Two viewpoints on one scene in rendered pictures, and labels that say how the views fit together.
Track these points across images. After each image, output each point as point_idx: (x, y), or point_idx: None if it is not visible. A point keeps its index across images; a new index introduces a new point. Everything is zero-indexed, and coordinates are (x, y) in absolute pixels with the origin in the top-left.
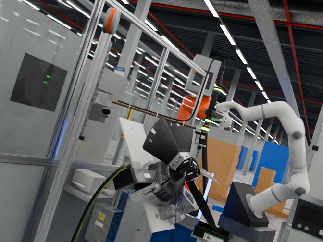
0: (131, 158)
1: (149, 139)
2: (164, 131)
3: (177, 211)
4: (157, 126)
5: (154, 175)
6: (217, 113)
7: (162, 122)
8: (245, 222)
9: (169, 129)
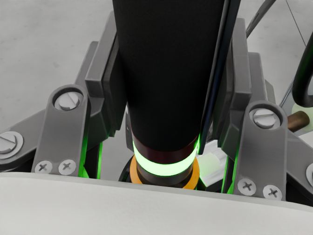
0: (310, 133)
1: (247, 28)
2: (246, 31)
3: (128, 131)
4: (263, 4)
5: (211, 127)
6: (48, 118)
7: (268, 1)
8: None
9: (247, 35)
